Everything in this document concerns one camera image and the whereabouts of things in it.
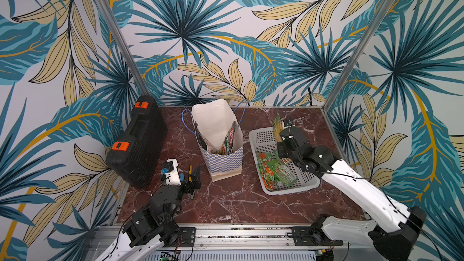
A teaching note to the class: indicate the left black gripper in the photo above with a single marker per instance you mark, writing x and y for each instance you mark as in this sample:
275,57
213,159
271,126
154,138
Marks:
196,180

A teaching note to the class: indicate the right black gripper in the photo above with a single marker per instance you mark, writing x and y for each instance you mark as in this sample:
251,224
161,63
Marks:
288,136

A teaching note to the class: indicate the green yellow snack packet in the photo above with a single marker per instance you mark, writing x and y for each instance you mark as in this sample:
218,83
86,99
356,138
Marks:
278,127

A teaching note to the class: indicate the white plastic basket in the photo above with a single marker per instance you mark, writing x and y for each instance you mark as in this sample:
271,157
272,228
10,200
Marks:
262,141

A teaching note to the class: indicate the blue checkered paper bag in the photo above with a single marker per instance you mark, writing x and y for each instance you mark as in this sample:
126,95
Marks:
214,120

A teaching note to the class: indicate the dark packet with label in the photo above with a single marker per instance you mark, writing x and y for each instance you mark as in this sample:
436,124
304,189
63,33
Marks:
227,146

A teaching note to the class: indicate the dark green red packet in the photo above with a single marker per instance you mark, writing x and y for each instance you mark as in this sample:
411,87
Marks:
200,138

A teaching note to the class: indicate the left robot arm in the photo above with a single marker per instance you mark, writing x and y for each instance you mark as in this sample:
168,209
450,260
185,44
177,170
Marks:
153,226

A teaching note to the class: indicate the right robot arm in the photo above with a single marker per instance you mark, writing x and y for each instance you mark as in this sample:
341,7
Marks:
393,228

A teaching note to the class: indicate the green orange packet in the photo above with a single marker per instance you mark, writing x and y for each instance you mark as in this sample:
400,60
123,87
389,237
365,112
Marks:
281,171

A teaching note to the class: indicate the green red flat packet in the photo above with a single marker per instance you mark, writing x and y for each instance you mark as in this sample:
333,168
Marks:
267,174

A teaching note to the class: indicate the black tool case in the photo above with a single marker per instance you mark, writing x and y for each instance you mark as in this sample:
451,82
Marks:
135,153

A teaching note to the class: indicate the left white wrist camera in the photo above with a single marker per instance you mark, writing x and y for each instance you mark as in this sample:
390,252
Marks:
169,173

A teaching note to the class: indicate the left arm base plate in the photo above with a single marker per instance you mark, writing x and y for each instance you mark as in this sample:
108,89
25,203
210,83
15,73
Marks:
185,238

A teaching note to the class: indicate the aluminium rail frame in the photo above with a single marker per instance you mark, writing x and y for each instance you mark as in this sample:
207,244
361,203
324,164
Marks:
265,242

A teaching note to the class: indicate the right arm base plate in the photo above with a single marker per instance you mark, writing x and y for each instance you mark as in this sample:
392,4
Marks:
311,236

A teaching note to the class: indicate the right metal corner post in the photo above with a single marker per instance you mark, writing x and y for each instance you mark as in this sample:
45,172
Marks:
373,26

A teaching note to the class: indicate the metal corner post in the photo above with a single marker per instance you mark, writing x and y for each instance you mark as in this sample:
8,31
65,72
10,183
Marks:
113,26
373,26

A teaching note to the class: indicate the left metal corner post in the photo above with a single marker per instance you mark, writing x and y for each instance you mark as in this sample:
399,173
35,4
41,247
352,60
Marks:
113,26

